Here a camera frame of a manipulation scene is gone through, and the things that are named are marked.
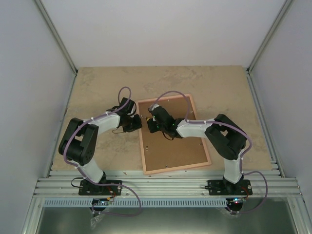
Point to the clear plastic bag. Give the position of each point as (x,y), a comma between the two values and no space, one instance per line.
(97,218)

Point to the pink picture frame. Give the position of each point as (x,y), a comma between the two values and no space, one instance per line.
(159,154)

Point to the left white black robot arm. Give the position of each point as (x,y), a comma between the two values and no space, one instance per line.
(79,141)

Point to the light blue cable duct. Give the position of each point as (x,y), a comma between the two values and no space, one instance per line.
(144,202)

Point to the aluminium corner post left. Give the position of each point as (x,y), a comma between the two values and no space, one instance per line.
(45,15)

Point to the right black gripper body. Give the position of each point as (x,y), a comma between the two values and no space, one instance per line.
(162,127)

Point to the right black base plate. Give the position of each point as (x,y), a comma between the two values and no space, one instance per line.
(223,187)

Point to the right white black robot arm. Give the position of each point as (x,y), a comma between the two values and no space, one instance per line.
(225,136)

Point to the aluminium rail platform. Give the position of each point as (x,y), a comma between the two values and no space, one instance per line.
(181,183)

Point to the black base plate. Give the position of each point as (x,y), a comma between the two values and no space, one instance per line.
(87,188)
(223,187)

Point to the aluminium corner post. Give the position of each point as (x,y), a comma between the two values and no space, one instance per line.
(45,15)
(269,35)

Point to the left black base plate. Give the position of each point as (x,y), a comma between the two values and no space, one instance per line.
(87,188)

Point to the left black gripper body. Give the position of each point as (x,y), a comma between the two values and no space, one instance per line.
(132,125)

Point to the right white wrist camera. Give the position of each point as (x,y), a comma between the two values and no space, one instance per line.
(152,107)

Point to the aluminium corner post right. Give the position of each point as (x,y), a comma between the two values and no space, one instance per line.
(269,35)

